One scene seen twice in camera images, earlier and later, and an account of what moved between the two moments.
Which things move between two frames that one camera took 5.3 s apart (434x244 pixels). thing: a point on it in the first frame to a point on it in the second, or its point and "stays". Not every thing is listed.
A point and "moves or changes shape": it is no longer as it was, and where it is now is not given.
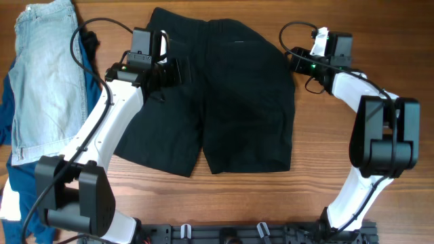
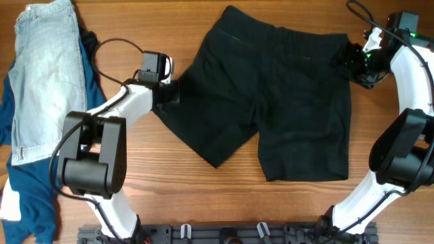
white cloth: (10, 205) stays
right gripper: (300, 59) to (351, 54)
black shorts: (239, 106) moves or changes shape
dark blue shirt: (24, 176) stays
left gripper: (175, 76) to (175, 94)
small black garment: (91, 43) stays
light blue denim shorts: (47, 87) stays
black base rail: (254, 233) stays
